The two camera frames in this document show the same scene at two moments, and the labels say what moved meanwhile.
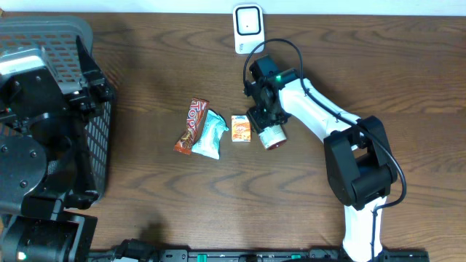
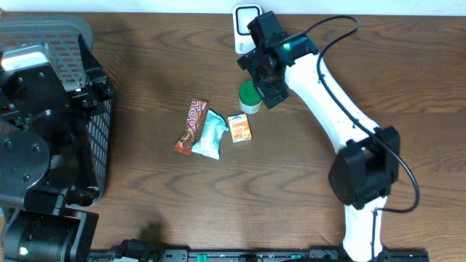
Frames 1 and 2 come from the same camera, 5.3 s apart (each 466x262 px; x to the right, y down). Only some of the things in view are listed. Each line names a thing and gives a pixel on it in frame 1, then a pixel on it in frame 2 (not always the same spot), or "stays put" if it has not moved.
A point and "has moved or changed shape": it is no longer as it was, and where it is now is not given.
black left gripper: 76,100 stays put
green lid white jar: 273,137 has moved or changed shape
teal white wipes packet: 209,143 stays put
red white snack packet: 196,113 stays put
